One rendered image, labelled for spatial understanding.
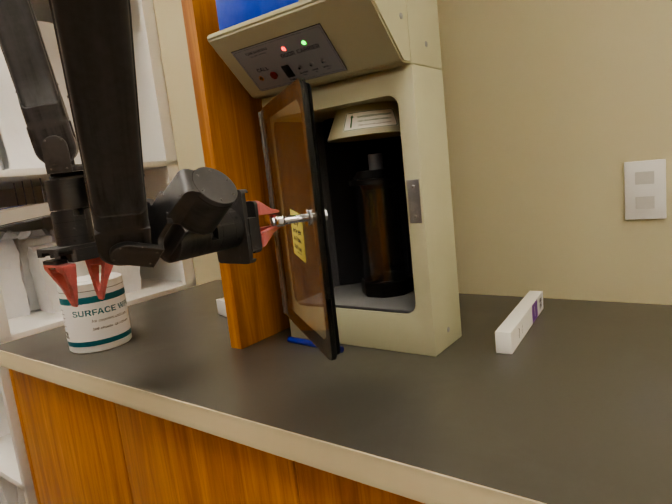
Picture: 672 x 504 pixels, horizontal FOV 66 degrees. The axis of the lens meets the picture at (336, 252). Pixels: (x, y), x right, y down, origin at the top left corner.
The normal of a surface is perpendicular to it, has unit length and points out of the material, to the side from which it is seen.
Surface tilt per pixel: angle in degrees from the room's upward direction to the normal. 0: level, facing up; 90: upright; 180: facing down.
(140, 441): 90
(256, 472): 90
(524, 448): 0
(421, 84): 90
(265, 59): 135
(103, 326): 90
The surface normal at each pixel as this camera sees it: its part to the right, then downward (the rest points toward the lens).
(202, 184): 0.57, -0.61
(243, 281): 0.81, 0.00
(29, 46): 0.43, 0.20
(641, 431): -0.11, -0.98
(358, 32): -0.34, 0.83
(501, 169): -0.59, 0.18
